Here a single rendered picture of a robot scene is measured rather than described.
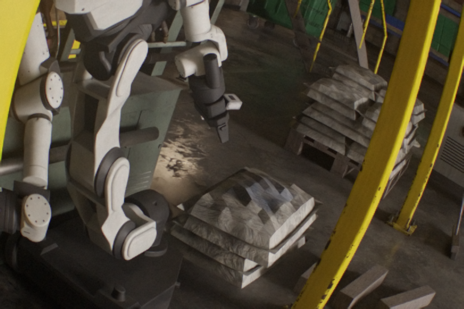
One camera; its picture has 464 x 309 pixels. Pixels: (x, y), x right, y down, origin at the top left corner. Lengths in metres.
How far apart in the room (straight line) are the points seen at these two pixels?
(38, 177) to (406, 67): 1.26
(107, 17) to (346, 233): 1.18
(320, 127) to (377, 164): 2.28
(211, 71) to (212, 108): 0.15
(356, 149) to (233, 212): 1.80
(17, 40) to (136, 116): 1.89
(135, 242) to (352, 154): 2.51
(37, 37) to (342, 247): 1.35
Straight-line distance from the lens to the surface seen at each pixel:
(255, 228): 2.47
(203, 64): 1.56
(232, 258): 2.48
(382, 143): 1.96
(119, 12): 1.25
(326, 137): 4.20
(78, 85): 1.48
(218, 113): 1.67
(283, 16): 9.52
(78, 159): 1.59
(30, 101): 1.15
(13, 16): 0.42
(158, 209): 2.07
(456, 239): 3.80
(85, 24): 1.24
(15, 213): 1.06
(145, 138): 2.24
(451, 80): 3.59
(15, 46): 0.44
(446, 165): 5.35
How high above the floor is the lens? 1.21
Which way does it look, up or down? 18 degrees down
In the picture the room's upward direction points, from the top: 20 degrees clockwise
